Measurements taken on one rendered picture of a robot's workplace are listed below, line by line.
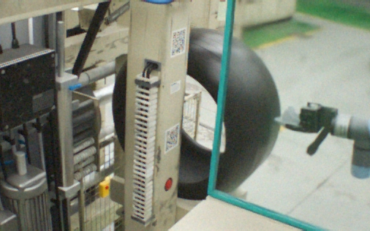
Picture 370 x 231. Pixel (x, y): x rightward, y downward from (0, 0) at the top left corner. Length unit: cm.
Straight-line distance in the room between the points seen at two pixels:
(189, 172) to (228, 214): 87
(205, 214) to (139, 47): 53
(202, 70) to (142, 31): 26
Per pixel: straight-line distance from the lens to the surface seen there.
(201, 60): 150
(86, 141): 182
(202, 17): 628
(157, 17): 130
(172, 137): 146
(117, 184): 176
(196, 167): 193
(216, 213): 106
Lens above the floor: 186
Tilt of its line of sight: 23 degrees down
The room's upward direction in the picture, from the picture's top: 4 degrees clockwise
